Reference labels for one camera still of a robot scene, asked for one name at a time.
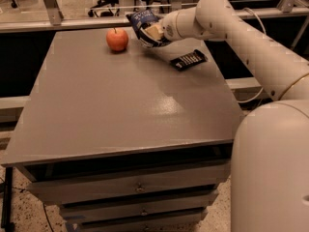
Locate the black snack bar wrapper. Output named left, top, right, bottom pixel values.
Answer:
left=170, top=49, right=208, bottom=72

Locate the grey drawer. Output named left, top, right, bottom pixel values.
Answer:
left=60, top=189, right=218, bottom=223
left=77, top=208, right=207, bottom=232
left=28, top=160, right=231, bottom=205

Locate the blue chip bag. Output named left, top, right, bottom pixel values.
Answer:
left=126, top=10, right=170, bottom=48

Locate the top grey drawer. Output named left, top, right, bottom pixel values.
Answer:
left=28, top=160, right=231, bottom=205

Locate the red apple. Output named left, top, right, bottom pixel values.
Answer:
left=105, top=28, right=128, bottom=52

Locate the white cable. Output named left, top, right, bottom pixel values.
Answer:
left=237, top=7, right=268, bottom=104

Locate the metal railing frame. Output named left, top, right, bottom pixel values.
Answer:
left=0, top=0, right=309, bottom=33

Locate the middle grey drawer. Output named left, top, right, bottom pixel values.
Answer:
left=60, top=189, right=218, bottom=223

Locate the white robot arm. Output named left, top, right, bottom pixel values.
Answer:
left=144, top=0, right=309, bottom=232

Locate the bottom grey drawer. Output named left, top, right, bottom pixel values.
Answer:
left=77, top=208, right=207, bottom=232

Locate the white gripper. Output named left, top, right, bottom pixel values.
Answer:
left=145, top=11, right=181, bottom=42

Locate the grey drawer cabinet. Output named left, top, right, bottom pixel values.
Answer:
left=0, top=23, right=245, bottom=232

